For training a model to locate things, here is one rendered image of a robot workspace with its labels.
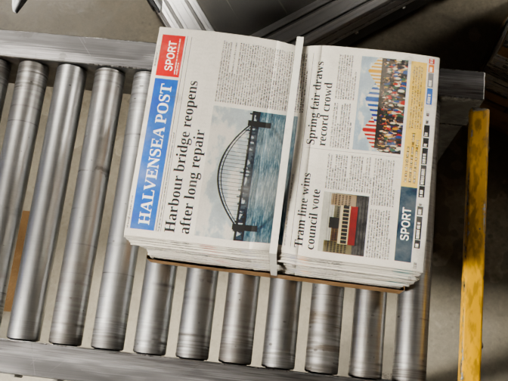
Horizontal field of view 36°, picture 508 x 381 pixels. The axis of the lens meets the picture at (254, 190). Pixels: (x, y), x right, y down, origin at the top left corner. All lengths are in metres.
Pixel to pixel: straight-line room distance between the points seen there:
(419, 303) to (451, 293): 0.84
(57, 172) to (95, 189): 0.07
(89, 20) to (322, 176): 1.40
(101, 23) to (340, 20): 0.70
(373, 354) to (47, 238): 0.53
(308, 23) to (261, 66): 0.93
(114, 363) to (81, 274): 0.15
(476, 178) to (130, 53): 0.59
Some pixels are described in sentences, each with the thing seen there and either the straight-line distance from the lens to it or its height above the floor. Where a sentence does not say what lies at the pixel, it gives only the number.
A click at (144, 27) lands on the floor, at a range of 2.23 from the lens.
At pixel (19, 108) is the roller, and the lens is 1.31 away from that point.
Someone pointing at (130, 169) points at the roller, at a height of 0.80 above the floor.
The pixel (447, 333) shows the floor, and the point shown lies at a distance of 2.01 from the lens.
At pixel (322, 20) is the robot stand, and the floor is 0.23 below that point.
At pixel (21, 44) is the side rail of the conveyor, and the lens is 1.35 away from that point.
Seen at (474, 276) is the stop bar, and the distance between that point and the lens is 1.19.
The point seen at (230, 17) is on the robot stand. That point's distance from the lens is 1.98.
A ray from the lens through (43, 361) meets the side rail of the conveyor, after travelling 1.21.
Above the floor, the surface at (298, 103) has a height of 1.03.
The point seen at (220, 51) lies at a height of 1.03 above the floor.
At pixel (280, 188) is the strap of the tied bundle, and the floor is 1.04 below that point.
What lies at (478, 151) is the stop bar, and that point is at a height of 0.82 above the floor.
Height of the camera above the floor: 1.96
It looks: 75 degrees down
